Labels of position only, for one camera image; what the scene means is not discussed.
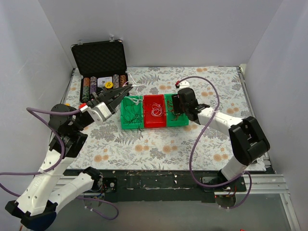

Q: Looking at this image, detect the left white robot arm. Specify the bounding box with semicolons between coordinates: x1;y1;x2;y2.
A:
5;84;133;231

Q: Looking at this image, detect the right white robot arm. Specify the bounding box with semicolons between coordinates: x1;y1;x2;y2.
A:
172;88;270;191

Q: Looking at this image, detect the right green bin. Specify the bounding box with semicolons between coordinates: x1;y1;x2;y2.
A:
164;94;189;127

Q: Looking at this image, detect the green bin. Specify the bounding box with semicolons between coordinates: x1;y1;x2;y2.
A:
164;94;189;127
120;96;144;130

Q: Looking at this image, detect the left green bin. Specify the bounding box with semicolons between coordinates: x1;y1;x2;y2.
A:
120;96;144;130

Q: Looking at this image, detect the red bin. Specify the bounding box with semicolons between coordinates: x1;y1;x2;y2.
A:
143;94;167;128

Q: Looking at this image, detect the black poker chip case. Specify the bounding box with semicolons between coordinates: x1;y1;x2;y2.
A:
71;39;128;103

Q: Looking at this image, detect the floral table mat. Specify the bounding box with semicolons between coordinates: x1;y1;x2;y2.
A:
70;66;251;170

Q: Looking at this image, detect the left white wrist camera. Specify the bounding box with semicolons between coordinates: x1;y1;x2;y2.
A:
87;103;112;125

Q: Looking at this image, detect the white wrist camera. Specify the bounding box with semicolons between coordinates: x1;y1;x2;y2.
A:
175;80;190;89
87;103;112;125

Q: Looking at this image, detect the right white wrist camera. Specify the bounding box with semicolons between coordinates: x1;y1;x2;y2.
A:
175;80;190;89

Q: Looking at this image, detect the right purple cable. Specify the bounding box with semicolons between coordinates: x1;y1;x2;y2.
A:
179;76;252;210

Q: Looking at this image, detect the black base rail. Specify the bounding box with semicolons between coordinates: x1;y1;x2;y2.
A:
74;169;241;204

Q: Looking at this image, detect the aluminium frame rail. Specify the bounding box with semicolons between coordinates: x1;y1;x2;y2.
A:
250;174;290;194

